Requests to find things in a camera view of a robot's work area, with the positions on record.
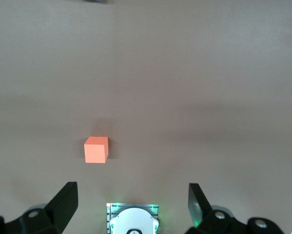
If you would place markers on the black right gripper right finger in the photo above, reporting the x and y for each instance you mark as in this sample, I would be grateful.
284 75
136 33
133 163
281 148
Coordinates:
199 209

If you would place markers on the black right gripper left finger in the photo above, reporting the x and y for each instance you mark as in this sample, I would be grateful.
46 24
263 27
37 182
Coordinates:
60 207

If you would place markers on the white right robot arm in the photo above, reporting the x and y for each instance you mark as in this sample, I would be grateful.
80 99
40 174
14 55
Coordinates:
133 219

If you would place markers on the orange cube block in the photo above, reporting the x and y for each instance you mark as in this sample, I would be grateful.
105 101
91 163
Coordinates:
94 153

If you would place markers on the purple cube block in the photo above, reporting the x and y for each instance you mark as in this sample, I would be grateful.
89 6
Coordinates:
94 1

